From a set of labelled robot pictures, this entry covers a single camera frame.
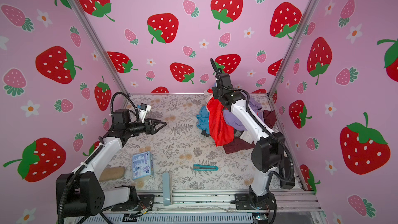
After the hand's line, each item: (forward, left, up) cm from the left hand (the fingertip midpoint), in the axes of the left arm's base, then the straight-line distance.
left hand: (162, 122), depth 79 cm
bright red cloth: (+1, -31, -8) cm, 32 cm away
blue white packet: (-17, +10, -15) cm, 25 cm away
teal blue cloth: (+14, -21, -15) cm, 30 cm away
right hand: (+20, -31, +9) cm, 38 cm away
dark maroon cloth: (-1, -44, -22) cm, 49 cm away
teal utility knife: (-16, -20, -20) cm, 32 cm away
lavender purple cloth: (+5, -39, -5) cm, 39 cm away
